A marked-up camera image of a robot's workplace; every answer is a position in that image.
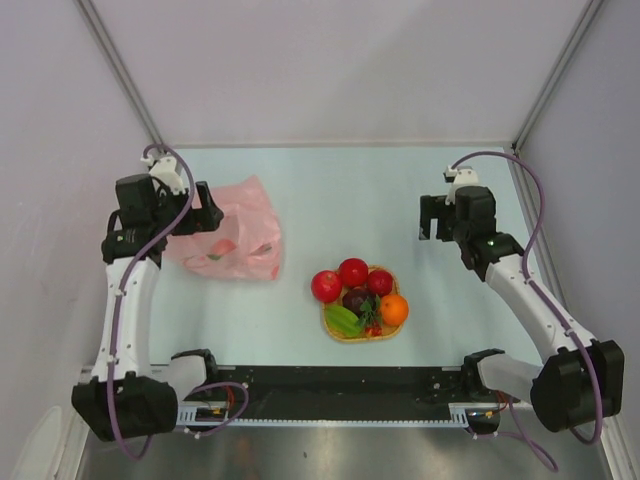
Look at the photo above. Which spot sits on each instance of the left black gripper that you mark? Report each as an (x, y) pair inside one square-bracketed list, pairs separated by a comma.
[(204, 219)]

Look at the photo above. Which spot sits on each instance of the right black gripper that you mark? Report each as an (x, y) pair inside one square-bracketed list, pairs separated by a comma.
[(431, 207)]

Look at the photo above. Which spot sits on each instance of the pink plastic bag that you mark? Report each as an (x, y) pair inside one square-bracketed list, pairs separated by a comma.
[(248, 244)]

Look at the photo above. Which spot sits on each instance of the red fake pomegranate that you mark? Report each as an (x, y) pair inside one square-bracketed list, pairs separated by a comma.
[(380, 282)]

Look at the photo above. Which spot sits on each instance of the red fake tomato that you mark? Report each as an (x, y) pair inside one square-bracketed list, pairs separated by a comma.
[(353, 272)]

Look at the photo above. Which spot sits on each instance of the orange fake tangerine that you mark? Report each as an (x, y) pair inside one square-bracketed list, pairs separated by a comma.
[(394, 310)]

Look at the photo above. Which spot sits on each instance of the red fake fruit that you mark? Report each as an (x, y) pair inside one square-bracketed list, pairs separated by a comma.
[(326, 286), (354, 298)]

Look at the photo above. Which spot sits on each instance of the cherry tomato sprig with leaves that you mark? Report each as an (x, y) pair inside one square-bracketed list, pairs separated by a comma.
[(370, 317)]

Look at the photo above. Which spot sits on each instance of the woven bamboo tray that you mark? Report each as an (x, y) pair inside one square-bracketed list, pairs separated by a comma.
[(387, 331)]

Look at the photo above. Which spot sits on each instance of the green fake starfruit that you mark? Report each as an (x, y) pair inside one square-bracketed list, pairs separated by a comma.
[(342, 320)]

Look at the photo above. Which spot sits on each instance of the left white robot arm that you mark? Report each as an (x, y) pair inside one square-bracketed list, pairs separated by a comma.
[(122, 398)]

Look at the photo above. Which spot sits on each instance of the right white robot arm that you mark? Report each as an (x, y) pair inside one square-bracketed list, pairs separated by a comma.
[(580, 380)]

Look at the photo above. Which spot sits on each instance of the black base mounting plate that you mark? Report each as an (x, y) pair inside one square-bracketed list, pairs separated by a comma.
[(347, 393)]

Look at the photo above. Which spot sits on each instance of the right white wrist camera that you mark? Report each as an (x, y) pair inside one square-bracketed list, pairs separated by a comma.
[(458, 178)]

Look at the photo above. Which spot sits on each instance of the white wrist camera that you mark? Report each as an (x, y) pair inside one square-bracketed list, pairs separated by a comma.
[(164, 170), (458, 178)]

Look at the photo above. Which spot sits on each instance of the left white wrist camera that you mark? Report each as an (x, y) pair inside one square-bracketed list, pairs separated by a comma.
[(164, 170)]

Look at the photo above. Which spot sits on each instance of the left aluminium frame post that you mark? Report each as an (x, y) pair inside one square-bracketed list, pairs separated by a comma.
[(114, 60)]

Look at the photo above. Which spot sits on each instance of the aluminium frame post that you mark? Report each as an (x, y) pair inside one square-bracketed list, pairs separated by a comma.
[(587, 18), (114, 60)]

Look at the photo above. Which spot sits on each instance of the right side aluminium rail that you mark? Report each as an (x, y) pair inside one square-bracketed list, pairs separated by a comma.
[(537, 257)]

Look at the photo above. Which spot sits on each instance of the white slotted cable duct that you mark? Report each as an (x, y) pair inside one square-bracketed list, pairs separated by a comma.
[(186, 420)]

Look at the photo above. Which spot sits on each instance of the right aluminium frame post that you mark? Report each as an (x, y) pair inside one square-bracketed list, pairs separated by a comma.
[(587, 18)]

